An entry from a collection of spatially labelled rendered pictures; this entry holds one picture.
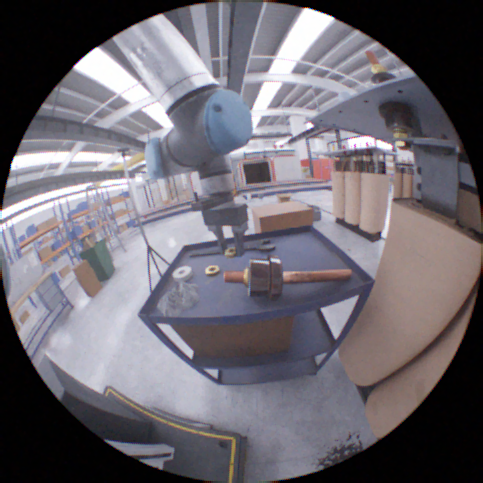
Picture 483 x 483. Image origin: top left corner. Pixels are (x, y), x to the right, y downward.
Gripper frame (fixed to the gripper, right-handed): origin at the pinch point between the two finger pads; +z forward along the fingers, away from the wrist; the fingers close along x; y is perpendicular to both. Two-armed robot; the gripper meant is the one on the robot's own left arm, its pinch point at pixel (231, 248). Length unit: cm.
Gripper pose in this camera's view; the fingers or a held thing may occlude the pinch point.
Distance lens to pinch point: 45.8
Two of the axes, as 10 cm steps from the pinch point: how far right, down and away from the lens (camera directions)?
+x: -8.4, -0.8, 5.3
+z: 1.7, 9.0, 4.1
